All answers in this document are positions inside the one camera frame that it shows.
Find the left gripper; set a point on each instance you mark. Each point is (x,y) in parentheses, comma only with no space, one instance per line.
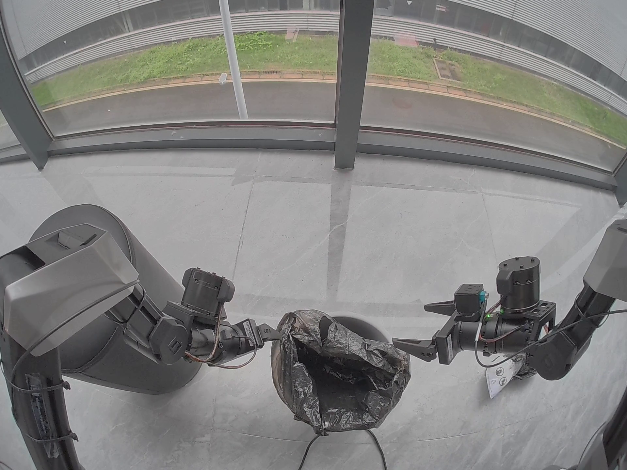
(230,340)

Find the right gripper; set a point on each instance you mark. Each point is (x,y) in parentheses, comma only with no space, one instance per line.
(490,338)

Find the black plastic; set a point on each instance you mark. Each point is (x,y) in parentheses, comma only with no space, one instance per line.
(523,367)

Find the black plastic bag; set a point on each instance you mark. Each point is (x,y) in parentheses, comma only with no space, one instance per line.
(343,385)

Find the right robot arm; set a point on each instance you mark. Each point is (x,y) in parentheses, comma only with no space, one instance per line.
(519,282)

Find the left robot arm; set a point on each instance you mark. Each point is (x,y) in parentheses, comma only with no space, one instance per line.
(68,282)

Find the white trash bin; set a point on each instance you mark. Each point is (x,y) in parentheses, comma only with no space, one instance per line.
(365,328)

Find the white printed wrapper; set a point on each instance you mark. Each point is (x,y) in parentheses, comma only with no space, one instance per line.
(499,377)

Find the window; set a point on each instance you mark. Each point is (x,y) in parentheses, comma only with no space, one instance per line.
(348,66)

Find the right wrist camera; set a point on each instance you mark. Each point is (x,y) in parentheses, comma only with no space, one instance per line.
(469,304)

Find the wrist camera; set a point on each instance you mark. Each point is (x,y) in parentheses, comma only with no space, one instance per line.
(205,292)
(469,304)

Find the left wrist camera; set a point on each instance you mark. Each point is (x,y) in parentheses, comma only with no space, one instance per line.
(205,292)

